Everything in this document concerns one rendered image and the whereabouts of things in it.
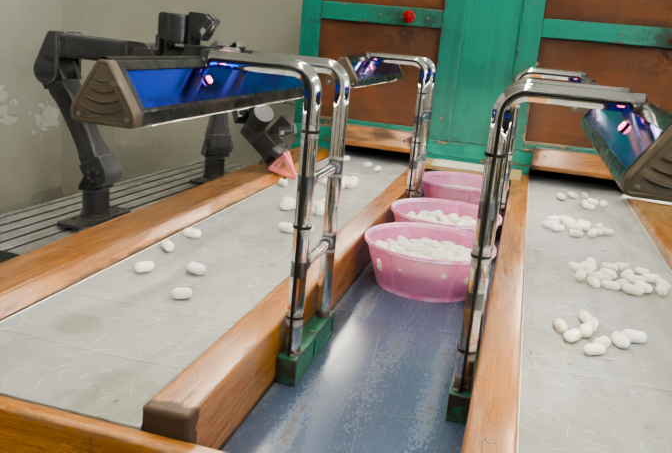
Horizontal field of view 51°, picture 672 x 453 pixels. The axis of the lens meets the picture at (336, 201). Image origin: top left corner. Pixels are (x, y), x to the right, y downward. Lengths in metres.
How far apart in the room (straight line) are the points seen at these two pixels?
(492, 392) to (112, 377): 0.45
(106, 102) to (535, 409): 0.61
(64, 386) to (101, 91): 0.34
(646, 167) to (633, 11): 1.79
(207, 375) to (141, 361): 0.12
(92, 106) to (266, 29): 2.75
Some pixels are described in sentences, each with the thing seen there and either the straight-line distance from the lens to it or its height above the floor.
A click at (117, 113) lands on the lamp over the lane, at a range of 0.78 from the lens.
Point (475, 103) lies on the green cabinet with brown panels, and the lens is 2.42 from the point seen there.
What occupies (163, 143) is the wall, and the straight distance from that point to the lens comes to 3.82.
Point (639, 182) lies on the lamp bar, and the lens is 0.67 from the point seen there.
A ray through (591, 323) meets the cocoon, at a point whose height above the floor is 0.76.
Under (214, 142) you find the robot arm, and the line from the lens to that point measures 2.22.
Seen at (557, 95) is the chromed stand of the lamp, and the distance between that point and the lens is 0.86.
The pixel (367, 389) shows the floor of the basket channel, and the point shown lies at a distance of 1.03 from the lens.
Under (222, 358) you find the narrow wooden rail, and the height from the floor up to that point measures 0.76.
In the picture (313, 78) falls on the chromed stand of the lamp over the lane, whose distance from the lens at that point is 0.91.
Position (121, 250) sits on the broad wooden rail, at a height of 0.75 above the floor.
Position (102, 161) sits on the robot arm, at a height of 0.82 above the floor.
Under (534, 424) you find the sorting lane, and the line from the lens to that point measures 0.88.
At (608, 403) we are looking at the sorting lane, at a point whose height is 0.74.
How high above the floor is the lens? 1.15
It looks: 13 degrees down
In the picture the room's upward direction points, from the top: 5 degrees clockwise
